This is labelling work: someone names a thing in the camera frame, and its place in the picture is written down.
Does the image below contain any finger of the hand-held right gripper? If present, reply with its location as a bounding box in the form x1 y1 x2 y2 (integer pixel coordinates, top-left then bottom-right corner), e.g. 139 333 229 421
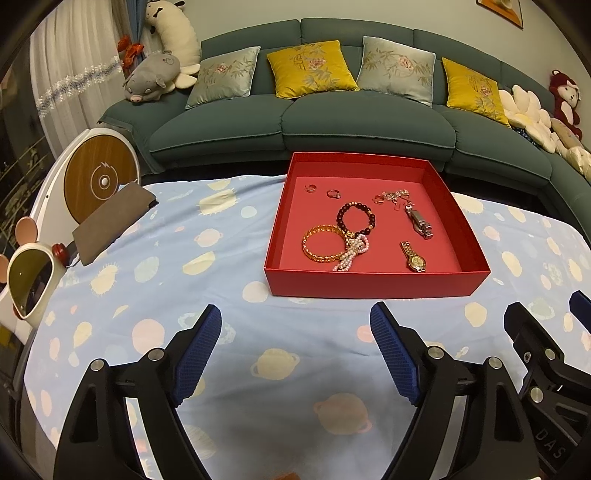
569 291 591 335
503 302 591 480

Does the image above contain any green fabric sofa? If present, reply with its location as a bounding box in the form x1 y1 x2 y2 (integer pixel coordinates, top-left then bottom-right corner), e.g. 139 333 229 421
96 17 591 232

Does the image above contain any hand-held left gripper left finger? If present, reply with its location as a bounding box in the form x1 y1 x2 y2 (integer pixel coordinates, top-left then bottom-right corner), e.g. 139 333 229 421
54 304 223 480

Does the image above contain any blue planet print tablecloth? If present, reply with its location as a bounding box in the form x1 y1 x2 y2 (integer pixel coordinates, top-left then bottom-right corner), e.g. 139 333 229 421
18 174 591 480

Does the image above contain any beige round cushion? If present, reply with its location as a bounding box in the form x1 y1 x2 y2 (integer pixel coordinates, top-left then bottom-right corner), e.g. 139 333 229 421
551 117 591 182

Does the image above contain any white cow plush toy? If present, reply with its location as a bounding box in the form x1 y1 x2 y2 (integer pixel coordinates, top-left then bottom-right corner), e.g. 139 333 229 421
145 0 203 90

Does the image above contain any red cardboard tray box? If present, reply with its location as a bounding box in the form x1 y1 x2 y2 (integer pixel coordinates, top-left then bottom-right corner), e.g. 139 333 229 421
264 151 491 298

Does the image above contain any grey embroidered cushion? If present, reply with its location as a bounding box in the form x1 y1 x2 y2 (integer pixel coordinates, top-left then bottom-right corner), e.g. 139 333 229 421
185 46 262 110
358 36 437 109

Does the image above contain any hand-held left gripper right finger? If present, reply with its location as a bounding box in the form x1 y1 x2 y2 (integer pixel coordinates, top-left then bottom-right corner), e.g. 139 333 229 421
369 301 542 480

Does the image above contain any yellow embroidered cushion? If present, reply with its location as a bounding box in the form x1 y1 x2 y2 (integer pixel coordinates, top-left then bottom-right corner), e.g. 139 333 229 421
267 40 361 99
442 56 512 129

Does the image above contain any pearl bead bracelet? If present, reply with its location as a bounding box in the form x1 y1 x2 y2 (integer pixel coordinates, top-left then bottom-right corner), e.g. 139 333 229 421
332 233 370 272

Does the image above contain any silver metal wristwatch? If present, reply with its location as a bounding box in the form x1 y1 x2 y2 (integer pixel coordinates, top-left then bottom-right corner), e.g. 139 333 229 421
405 204 435 240

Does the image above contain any gold metal wristwatch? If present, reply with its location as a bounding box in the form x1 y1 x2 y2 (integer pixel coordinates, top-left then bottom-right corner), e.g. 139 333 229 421
399 240 428 273

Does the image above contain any grey pig plush toy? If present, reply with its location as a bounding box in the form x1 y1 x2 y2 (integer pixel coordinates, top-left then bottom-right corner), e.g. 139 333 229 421
122 51 182 105

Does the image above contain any gold chain jewellery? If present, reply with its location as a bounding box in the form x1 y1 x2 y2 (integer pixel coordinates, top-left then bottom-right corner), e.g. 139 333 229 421
381 189 415 207

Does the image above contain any blue curtain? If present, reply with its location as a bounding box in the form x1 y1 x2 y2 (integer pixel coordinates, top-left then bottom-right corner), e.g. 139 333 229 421
124 0 149 58

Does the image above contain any white flower shaped cushion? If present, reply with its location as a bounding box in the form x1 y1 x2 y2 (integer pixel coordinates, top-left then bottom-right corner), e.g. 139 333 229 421
499 85 562 155

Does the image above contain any sparkly curtain tieback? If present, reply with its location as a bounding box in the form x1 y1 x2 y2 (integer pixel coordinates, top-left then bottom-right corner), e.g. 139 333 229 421
36 54 125 117

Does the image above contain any gold chain bangle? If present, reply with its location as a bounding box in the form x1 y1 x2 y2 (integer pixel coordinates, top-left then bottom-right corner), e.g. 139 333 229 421
302 224 347 264

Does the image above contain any white eared vanity mirror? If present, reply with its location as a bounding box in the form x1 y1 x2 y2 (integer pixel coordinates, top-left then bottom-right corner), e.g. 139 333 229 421
0 216 66 325

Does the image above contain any framed wall picture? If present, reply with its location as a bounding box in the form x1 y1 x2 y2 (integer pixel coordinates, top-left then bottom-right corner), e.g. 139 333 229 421
475 0 525 30

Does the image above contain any dark beaded bracelet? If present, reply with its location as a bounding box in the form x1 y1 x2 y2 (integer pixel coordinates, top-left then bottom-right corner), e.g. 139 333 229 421
336 201 376 237

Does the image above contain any white sheer curtain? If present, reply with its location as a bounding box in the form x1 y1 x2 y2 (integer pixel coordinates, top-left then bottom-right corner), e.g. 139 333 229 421
28 0 136 155

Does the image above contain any red bow ornament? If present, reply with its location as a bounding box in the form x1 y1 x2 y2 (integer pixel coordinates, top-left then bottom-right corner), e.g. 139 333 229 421
117 36 144 73

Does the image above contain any white machine with wooden disc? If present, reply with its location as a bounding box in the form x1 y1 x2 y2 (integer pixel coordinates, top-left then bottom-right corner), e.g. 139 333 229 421
27 128 140 247

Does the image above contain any red monkey plush toy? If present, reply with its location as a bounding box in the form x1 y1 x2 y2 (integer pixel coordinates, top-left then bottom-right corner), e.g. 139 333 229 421
549 69 584 139

